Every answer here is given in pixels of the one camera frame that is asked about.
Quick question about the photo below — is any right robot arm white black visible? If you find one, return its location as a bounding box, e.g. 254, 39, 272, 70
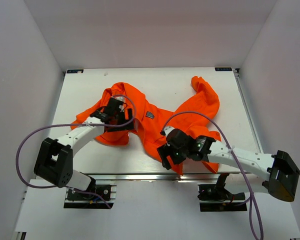
157, 126, 300, 202

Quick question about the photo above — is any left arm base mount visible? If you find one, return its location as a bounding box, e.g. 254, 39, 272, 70
63, 179, 117, 210

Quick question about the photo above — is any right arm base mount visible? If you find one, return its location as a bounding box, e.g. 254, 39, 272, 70
197, 173, 249, 213

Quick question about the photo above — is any left blue table label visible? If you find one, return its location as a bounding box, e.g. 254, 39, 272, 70
66, 69, 84, 74

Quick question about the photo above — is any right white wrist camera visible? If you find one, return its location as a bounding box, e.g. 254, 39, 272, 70
160, 126, 175, 142

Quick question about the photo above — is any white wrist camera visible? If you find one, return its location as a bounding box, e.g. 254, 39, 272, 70
113, 96, 127, 112
160, 126, 175, 142

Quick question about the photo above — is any blue table label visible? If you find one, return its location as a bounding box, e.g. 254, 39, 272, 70
66, 69, 84, 74
214, 67, 233, 72

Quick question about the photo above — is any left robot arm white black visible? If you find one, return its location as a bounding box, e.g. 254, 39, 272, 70
34, 95, 137, 200

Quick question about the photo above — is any orange jacket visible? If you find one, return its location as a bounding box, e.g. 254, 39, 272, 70
73, 76, 221, 161

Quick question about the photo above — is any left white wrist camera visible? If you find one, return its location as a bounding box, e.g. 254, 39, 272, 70
113, 96, 127, 112

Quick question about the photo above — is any right blue table label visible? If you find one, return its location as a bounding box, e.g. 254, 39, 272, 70
214, 67, 233, 72

